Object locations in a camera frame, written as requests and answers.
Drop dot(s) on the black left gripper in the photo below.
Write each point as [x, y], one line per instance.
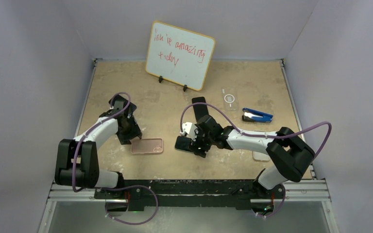
[125, 140]

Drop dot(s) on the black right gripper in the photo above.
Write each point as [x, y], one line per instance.
[195, 144]

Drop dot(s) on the green phone black screen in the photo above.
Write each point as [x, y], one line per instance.
[182, 144]

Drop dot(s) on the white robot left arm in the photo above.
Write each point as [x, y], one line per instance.
[77, 163]

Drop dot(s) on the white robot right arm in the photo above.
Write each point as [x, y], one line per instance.
[290, 155]

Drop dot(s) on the black phone in centre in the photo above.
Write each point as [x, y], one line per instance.
[200, 110]

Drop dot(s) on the black phone on left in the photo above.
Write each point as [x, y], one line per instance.
[115, 98]

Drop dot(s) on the beige phone case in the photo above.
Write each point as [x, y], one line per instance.
[259, 157]

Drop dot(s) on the clear magsafe phone case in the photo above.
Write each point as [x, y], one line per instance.
[229, 98]

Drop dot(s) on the blue black stapler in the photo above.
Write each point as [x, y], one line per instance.
[250, 115]

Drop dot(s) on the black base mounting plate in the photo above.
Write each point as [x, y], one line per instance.
[239, 194]

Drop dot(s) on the yellow framed whiteboard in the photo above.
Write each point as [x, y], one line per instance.
[178, 55]

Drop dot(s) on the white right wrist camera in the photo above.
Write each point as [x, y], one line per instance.
[188, 128]

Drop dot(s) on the aluminium frame rail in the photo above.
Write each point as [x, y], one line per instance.
[304, 191]

